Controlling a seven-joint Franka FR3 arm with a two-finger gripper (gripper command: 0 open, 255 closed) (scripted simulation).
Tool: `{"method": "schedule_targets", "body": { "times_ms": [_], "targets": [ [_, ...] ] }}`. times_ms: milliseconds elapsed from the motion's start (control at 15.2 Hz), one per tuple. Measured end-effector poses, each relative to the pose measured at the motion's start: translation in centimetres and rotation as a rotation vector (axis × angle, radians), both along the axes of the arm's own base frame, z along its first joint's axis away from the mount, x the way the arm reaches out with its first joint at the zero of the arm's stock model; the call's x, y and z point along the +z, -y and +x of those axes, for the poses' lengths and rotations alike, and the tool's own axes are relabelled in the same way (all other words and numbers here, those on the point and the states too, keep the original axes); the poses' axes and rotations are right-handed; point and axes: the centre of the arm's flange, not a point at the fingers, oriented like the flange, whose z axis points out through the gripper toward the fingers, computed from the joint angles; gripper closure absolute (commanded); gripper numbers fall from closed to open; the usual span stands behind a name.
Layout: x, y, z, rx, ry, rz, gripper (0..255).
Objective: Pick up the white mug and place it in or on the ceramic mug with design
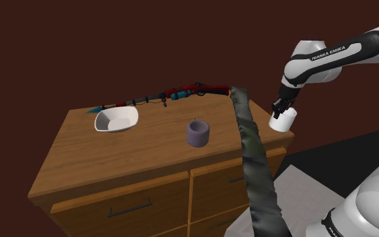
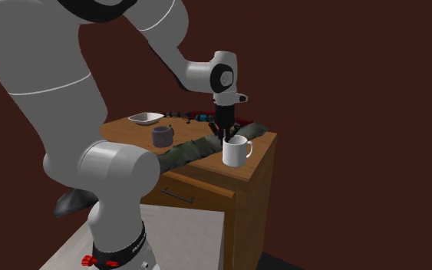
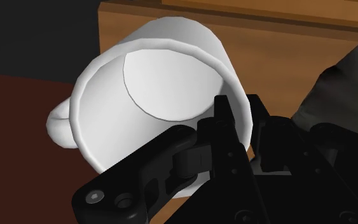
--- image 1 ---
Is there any wooden chest of drawers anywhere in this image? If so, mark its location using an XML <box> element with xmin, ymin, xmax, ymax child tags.
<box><xmin>27</xmin><ymin>92</ymin><xmax>295</xmax><ymax>237</ymax></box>

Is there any dark grey cloth strip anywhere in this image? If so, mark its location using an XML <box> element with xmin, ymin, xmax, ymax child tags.
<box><xmin>229</xmin><ymin>86</ymin><xmax>294</xmax><ymax>237</ymax></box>

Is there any purple candle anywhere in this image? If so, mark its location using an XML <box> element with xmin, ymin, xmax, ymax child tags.
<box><xmin>186</xmin><ymin>118</ymin><xmax>211</xmax><ymax>148</ymax></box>

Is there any red and teal toy harpoon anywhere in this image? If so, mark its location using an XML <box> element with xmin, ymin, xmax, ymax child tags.
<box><xmin>85</xmin><ymin>82</ymin><xmax>231</xmax><ymax>114</ymax></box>

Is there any white cup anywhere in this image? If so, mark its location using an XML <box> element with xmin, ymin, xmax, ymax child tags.
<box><xmin>268</xmin><ymin>107</ymin><xmax>298</xmax><ymax>133</ymax></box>

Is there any white bowl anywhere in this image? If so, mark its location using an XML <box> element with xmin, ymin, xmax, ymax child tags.
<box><xmin>94</xmin><ymin>105</ymin><xmax>139</xmax><ymax>133</ymax></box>

